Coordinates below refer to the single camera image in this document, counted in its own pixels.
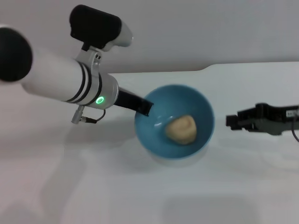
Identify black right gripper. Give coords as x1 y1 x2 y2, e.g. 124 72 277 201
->
225 102 299 136

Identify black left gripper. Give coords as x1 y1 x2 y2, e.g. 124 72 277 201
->
114 87 154 117

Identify blue ceramic bowl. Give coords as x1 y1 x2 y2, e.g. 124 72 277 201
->
134 84 215 167

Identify beige egg yolk pastry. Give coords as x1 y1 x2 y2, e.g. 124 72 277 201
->
165 114 198 145

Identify right gripper cable with plug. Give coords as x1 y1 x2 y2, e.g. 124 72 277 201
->
291 116 299 142

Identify gripper cable with plug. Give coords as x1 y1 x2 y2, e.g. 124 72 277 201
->
71 105 107 124
291 116 299 142

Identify left gripper cable with plug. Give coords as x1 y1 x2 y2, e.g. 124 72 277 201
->
71 105 107 124

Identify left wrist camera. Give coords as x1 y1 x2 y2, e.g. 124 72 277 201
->
69 4 134 52

